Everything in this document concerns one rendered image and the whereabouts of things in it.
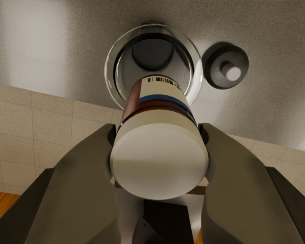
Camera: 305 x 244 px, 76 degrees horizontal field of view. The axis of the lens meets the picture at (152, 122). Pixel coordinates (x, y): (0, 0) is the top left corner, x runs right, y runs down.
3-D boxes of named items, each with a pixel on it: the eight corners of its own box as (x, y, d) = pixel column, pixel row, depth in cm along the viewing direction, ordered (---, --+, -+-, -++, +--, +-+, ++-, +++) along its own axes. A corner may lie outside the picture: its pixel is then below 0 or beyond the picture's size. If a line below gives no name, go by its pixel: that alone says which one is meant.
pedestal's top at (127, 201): (190, 240, 82) (191, 251, 78) (113, 235, 80) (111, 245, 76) (210, 186, 67) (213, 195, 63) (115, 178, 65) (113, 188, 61)
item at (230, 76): (248, 43, 41) (264, 48, 35) (239, 85, 45) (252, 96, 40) (204, 44, 41) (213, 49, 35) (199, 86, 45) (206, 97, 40)
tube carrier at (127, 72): (180, 18, 37) (209, 22, 19) (177, 74, 43) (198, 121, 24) (124, 19, 38) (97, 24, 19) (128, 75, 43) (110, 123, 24)
